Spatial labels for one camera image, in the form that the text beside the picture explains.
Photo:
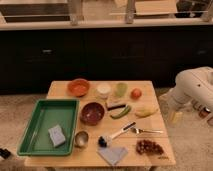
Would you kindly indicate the dark red grape bunch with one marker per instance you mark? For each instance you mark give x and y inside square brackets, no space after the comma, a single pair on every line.
[148,147]

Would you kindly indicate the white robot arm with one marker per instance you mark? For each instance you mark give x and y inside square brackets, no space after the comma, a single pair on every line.
[190,85]

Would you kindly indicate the white cup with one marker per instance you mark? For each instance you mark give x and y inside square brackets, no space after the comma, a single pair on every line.
[103,90]

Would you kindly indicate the green plastic cup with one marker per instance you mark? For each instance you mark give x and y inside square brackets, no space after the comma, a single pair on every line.
[121,89]

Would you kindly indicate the small metal cup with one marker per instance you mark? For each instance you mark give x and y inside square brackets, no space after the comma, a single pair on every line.
[81,139]

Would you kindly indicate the black and tan eraser block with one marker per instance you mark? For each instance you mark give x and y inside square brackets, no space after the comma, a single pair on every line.
[114,105]

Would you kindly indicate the orange bowl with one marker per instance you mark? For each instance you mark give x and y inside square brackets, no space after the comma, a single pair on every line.
[78,87]

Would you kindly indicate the green pepper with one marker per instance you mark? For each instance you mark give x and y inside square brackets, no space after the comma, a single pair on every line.
[124,112]

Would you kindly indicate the red tomato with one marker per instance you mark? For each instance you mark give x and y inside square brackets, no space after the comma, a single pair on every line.
[136,93]

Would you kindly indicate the dark red bowl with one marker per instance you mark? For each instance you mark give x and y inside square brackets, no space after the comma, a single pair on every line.
[92,113]

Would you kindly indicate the wooden table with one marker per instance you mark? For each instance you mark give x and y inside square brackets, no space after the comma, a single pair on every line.
[89,158]

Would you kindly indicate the yellow banana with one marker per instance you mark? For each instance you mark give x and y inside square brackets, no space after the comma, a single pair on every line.
[143,112]

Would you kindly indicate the metal fork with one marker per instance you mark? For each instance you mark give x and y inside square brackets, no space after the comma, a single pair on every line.
[138,131]

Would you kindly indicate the blue grey cloth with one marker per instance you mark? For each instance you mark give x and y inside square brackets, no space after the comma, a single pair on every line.
[112,155]

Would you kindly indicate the blue grey sponge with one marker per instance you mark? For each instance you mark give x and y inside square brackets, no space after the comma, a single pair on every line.
[56,135]

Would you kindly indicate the green plastic tray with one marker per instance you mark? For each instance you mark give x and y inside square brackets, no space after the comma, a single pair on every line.
[47,114]

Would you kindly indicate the bottles on floor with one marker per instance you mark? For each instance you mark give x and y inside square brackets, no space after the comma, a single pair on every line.
[203,112]

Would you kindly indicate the black object on floor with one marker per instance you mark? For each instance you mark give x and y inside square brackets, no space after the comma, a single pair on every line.
[5,153]

